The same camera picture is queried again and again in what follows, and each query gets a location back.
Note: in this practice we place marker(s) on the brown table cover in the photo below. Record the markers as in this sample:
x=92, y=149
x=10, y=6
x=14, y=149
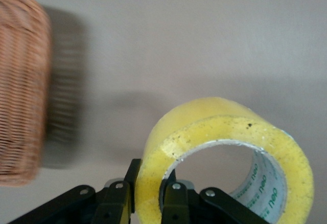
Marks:
x=191, y=42

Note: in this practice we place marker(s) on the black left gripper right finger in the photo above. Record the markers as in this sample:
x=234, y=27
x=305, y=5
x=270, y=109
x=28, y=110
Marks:
x=184, y=208

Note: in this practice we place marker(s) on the brown wicker basket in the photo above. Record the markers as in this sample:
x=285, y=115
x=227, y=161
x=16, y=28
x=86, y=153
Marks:
x=23, y=80

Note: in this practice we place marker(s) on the yellow packing tape roll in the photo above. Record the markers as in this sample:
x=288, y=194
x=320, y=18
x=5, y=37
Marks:
x=230, y=126

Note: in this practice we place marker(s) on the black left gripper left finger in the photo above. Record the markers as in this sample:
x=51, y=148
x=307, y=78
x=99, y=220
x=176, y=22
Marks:
x=112, y=203

